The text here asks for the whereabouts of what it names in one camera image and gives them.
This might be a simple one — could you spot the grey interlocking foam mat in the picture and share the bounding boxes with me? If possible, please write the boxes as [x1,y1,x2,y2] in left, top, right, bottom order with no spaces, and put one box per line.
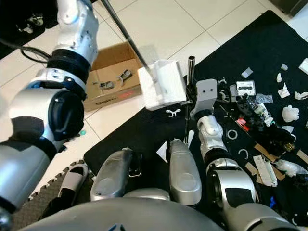
[12,159,92,231]

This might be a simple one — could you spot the dark grey cabinet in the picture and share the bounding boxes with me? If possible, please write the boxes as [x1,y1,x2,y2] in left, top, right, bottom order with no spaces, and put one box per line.
[269,0,308,17]

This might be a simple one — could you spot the small white carton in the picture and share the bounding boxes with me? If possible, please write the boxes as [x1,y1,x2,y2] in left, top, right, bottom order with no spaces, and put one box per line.
[253,155,278,187]

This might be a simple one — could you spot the square white paper scrap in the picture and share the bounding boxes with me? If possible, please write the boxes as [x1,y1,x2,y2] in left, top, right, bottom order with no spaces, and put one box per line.
[241,67,254,79]

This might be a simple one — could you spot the silver robot right leg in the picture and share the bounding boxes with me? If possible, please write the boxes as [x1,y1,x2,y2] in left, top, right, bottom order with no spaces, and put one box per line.
[168,140,203,206]

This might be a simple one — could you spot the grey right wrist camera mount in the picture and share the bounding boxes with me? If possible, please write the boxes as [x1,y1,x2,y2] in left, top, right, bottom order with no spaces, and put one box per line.
[190,78,218,120]

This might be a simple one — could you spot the white paper triangle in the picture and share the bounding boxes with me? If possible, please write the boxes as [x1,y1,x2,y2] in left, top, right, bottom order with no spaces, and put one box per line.
[156,141,169,162]

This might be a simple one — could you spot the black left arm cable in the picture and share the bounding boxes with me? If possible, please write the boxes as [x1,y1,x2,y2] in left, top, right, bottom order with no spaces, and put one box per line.
[0,38,53,63]

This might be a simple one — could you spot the folded white paper scrap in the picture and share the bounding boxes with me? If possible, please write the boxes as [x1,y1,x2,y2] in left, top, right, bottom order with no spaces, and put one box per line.
[278,83,291,99]

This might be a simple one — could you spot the white plastic clip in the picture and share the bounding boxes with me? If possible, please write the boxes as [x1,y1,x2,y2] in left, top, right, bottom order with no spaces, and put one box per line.
[166,109,182,118]

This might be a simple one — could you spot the crumpled clear plastic wrap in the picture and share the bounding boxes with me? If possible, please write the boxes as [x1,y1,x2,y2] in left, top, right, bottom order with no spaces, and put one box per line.
[272,160,308,178]

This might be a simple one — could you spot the grey metal bracket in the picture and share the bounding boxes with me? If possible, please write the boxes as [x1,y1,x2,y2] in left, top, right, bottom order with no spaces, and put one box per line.
[100,81,116,90]
[118,70,133,81]

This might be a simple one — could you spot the silver robot left leg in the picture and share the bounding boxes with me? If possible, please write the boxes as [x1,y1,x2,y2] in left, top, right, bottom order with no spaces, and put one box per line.
[90,148,136,202]

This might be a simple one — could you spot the silver robot leg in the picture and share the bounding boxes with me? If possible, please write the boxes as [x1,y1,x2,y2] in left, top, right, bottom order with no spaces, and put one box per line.
[90,148,136,202]
[168,140,203,206]

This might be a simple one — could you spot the crumpled white tissue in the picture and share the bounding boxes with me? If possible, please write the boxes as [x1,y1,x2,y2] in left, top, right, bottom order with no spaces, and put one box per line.
[282,105,300,123]

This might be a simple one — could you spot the small clear plastic bag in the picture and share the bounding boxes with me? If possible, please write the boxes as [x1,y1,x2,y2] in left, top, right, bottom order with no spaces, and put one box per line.
[255,94,274,104]

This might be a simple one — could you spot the black mat under chair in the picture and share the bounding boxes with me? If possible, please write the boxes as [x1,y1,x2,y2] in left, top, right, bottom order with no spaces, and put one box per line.
[0,0,61,46]

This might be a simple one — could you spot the white blister pack card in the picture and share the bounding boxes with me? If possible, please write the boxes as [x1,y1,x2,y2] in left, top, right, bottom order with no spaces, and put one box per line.
[236,80,257,95]

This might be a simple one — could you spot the brown cardboard box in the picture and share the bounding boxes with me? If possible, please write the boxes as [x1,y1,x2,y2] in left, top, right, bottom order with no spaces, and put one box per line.
[83,42,145,112]

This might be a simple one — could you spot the large black floor mat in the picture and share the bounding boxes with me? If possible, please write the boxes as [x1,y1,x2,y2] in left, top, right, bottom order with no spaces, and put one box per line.
[83,10,308,231]

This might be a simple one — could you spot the chrome metal pole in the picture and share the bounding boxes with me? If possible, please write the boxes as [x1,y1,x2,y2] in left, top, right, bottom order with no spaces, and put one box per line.
[183,55,197,145]

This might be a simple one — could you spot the white black robot left foot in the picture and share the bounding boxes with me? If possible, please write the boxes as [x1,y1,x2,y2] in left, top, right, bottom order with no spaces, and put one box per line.
[48,163,90,217]

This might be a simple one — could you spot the grey robot torso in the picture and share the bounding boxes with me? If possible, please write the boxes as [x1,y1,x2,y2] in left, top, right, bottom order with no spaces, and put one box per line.
[19,197,231,231]

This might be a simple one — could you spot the white paper packet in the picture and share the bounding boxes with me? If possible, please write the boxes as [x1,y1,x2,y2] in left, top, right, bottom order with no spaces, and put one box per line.
[299,59,308,75]

